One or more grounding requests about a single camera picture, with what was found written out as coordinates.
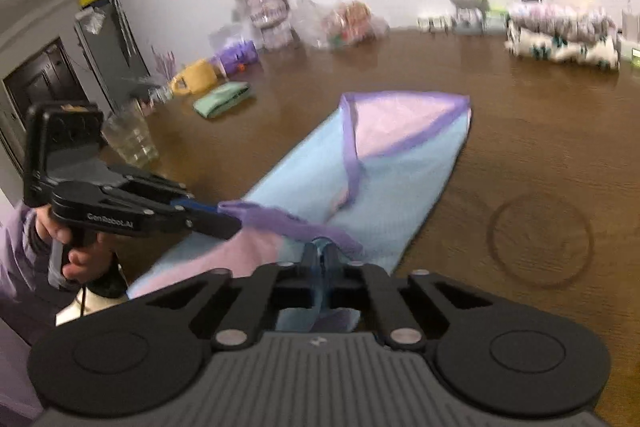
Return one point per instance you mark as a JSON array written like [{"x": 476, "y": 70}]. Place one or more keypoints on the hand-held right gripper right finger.
[{"x": 345, "y": 282}]

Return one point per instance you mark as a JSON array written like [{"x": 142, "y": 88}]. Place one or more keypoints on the beige patterned roll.
[{"x": 352, "y": 14}]

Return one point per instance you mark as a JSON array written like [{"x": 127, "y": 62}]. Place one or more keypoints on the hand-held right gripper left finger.
[{"x": 295, "y": 282}]

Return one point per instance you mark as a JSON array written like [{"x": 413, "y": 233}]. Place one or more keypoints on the person's left forearm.
[{"x": 20, "y": 257}]

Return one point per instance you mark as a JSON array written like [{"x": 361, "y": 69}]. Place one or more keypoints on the white charger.
[{"x": 631, "y": 19}]

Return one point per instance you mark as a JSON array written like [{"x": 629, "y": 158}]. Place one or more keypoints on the knitted lilac vase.
[{"x": 265, "y": 14}]

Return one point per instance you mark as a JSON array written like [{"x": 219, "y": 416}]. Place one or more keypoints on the grey cabinet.
[{"x": 107, "y": 47}]

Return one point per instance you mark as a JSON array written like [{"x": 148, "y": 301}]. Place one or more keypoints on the green folded cloth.
[{"x": 220, "y": 101}]

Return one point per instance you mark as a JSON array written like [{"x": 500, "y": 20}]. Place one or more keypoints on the pink and blue garment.
[{"x": 400, "y": 157}]

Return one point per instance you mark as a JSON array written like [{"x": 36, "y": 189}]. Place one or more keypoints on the dark door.
[{"x": 40, "y": 77}]

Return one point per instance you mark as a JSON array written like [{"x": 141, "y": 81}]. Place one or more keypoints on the lilac dried plant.
[{"x": 164, "y": 64}]

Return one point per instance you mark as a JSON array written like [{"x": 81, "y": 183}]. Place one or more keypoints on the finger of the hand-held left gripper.
[
  {"x": 220, "y": 227},
  {"x": 200, "y": 208}
]

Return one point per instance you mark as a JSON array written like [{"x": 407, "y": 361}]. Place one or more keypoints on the stack of folded floral cloths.
[{"x": 575, "y": 52}]

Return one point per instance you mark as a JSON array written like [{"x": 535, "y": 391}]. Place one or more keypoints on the person's left hand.
[{"x": 82, "y": 262}]

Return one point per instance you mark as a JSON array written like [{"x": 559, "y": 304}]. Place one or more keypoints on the pink floral folded garment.
[{"x": 560, "y": 19}]

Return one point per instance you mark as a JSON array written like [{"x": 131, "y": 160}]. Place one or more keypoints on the grey container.
[{"x": 467, "y": 24}]

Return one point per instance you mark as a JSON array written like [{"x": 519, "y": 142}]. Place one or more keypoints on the person's lilac top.
[{"x": 12, "y": 357}]

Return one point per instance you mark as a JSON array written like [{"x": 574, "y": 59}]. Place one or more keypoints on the clear drinking glass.
[{"x": 130, "y": 139}]

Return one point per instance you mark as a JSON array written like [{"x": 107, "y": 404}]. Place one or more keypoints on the yellow mug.
[{"x": 197, "y": 77}]

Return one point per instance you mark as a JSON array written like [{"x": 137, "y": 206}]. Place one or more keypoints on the green and white packet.
[{"x": 497, "y": 21}]

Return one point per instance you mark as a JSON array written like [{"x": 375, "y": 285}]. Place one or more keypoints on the clear plastic bag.
[{"x": 315, "y": 24}]

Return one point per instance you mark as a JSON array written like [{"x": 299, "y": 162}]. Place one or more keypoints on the white cloth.
[{"x": 90, "y": 309}]

